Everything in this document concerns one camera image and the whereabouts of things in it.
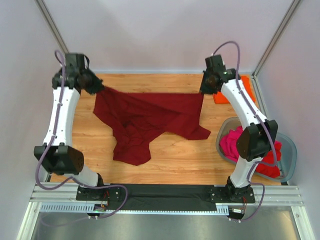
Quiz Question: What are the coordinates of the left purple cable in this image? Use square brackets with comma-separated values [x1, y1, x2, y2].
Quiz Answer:
[36, 49, 130, 227]

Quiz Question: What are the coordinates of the bright red t shirt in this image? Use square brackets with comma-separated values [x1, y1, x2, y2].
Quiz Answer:
[254, 139, 283, 179]

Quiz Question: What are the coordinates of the left aluminium frame post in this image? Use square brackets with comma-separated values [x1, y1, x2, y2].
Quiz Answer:
[34, 0, 69, 54]

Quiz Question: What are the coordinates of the right aluminium frame post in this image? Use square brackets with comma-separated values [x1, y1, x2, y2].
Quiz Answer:
[252, 0, 302, 78]

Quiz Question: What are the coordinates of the folded orange t shirt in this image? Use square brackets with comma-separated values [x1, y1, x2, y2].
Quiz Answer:
[213, 74, 256, 105]

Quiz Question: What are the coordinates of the aluminium frame post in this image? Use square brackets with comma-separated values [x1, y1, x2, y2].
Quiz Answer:
[34, 0, 69, 54]
[252, 0, 302, 78]

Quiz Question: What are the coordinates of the slotted cable duct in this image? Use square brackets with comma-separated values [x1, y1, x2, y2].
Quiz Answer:
[39, 202, 229, 216]

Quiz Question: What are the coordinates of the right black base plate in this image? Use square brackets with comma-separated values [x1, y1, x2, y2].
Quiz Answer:
[209, 185, 256, 204]

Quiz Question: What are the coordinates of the clear plastic basket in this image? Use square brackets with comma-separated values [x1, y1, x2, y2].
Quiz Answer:
[215, 117, 297, 183]

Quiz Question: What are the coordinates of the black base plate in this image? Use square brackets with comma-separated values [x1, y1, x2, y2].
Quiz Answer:
[75, 186, 125, 202]
[209, 185, 256, 204]

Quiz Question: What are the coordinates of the pink t shirt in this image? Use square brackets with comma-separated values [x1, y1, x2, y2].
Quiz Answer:
[219, 126, 243, 163]

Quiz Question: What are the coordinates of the dark red t shirt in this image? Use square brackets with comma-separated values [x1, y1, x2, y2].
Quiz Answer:
[93, 86, 211, 166]

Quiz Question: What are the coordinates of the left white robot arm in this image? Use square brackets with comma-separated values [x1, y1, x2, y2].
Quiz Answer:
[33, 69, 103, 191]

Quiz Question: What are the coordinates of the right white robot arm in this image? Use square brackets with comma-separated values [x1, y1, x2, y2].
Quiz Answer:
[200, 69, 278, 201]

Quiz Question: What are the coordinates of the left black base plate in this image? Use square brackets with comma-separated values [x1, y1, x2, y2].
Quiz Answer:
[75, 186, 125, 202]

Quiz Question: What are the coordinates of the black cloth strip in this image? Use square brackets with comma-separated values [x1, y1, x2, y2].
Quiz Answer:
[108, 184, 217, 211]

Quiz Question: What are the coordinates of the aluminium front rail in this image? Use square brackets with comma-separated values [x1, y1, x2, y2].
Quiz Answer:
[29, 182, 304, 207]

